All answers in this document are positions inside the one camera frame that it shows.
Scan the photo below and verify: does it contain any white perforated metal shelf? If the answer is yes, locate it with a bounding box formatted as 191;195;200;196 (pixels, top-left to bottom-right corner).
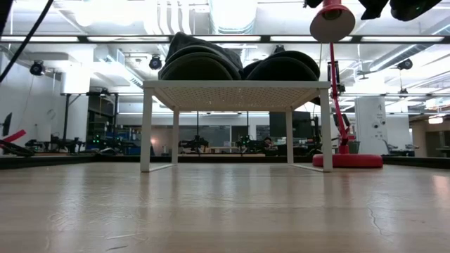
139;79;333;174

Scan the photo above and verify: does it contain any black ceiling spotlight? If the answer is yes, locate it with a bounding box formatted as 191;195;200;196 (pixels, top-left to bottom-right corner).
397;58;414;72
29;60;47;77
148;55;164;72

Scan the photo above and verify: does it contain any black hose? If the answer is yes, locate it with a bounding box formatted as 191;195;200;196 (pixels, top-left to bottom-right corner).
0;139;36;158

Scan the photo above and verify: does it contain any black background robot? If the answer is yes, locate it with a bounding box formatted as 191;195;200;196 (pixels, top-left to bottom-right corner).
235;134;265;154
178;134;210;154

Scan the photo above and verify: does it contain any dark grey baseball cap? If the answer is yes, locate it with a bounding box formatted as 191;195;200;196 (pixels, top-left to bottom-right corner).
243;50;321;81

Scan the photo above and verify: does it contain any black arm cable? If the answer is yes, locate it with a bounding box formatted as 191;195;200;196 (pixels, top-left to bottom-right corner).
0;0;56;84

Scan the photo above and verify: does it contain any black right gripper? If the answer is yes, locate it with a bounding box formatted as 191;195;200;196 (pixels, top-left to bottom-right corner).
304;0;390;21

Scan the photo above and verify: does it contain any dark monitor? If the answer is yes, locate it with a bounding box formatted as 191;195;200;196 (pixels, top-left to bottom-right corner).
269;111;314;156

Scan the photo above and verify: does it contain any red strap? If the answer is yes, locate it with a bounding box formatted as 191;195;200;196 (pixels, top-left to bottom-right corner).
2;129;27;143

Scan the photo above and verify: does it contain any white pillar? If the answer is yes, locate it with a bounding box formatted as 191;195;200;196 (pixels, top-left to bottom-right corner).
354;96;390;156

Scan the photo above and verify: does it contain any navy blue baseball cap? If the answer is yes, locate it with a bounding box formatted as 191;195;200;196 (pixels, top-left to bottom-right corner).
247;56;319;82
157;31;246;82

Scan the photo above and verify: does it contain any red desk lamp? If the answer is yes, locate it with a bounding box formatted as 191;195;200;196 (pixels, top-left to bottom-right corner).
309;0;384;169

